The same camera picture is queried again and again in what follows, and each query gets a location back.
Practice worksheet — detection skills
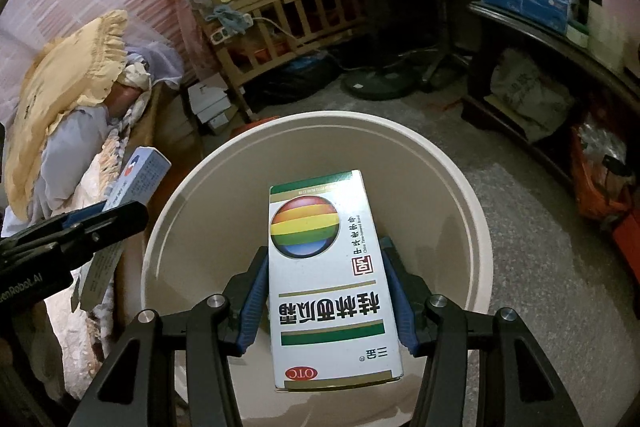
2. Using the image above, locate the wooden bed frame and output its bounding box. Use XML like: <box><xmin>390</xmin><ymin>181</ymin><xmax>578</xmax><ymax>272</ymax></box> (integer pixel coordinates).
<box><xmin>112</xmin><ymin>79</ymin><xmax>206</xmax><ymax>338</ymax></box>

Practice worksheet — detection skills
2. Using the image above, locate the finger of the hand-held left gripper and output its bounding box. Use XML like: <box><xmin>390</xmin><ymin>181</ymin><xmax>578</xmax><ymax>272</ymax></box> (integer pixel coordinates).
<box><xmin>0</xmin><ymin>201</ymin><xmax>148</xmax><ymax>268</ymax></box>
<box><xmin>10</xmin><ymin>206</ymin><xmax>108</xmax><ymax>248</ymax></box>

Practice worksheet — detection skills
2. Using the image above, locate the yellow knitted blanket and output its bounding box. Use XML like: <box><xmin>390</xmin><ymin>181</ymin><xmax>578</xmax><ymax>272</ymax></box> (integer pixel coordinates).
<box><xmin>10</xmin><ymin>9</ymin><xmax>129</xmax><ymax>222</ymax></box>

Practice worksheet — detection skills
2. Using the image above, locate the black bag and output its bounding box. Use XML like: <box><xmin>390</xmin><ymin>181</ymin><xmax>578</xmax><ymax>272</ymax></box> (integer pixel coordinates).
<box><xmin>249</xmin><ymin>53</ymin><xmax>342</xmax><ymax>108</ymax></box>

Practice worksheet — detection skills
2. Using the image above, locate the lavender quilt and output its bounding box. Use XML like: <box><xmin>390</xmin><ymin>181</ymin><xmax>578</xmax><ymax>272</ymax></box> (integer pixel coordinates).
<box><xmin>0</xmin><ymin>42</ymin><xmax>184</xmax><ymax>235</ymax></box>

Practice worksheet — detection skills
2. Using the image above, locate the white printed sack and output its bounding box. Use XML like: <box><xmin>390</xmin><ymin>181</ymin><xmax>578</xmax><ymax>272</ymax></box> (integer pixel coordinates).
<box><xmin>489</xmin><ymin>48</ymin><xmax>577</xmax><ymax>144</ymax></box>

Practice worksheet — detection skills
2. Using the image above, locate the dark wooden table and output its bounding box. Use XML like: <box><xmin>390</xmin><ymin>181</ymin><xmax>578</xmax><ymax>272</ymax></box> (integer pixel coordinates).
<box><xmin>462</xmin><ymin>1</ymin><xmax>640</xmax><ymax>212</ymax></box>

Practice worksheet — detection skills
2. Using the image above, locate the white plastic bucket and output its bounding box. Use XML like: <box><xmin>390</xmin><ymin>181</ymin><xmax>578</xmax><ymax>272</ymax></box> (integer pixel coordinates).
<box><xmin>140</xmin><ymin>112</ymin><xmax>496</xmax><ymax>427</ymax></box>

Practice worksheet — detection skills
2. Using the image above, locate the blue knitted cloth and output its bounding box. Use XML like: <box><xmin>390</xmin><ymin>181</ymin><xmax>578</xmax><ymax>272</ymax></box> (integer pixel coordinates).
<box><xmin>201</xmin><ymin>3</ymin><xmax>257</xmax><ymax>34</ymax></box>

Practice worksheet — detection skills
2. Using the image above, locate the light blue small box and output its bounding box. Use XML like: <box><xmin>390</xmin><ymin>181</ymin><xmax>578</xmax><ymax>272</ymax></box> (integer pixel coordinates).
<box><xmin>70</xmin><ymin>147</ymin><xmax>172</xmax><ymax>314</ymax></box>

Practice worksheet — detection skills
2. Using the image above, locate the stack of white boxes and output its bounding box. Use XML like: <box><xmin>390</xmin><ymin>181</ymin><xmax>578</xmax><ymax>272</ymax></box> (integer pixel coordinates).
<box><xmin>186</xmin><ymin>73</ymin><xmax>247</xmax><ymax>134</ymax></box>

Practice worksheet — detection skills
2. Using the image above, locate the white medicine box rainbow ball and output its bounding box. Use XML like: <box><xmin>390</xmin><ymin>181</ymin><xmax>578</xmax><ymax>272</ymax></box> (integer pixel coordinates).
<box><xmin>267</xmin><ymin>169</ymin><xmax>406</xmax><ymax>393</ymax></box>

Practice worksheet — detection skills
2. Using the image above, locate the wooden baby crib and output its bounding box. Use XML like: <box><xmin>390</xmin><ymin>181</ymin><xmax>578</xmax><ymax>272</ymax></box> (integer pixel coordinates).
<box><xmin>170</xmin><ymin>0</ymin><xmax>372</xmax><ymax>124</ymax></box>

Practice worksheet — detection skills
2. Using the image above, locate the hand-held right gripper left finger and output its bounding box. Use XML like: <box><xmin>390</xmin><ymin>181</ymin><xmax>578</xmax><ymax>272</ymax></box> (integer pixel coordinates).
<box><xmin>67</xmin><ymin>247</ymin><xmax>270</xmax><ymax>427</ymax></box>

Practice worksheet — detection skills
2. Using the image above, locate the black fan base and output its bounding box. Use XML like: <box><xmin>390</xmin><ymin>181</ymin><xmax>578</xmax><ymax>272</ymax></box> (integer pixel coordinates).
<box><xmin>339</xmin><ymin>66</ymin><xmax>422</xmax><ymax>104</ymax></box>

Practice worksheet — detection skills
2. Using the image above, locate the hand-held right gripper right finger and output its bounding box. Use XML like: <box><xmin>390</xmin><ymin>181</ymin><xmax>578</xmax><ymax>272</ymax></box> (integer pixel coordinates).
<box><xmin>382</xmin><ymin>238</ymin><xmax>583</xmax><ymax>427</ymax></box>

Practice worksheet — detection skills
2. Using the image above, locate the orange plastic bag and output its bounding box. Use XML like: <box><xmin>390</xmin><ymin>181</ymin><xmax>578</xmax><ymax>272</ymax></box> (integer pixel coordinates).
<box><xmin>569</xmin><ymin>116</ymin><xmax>635</xmax><ymax>222</ymax></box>

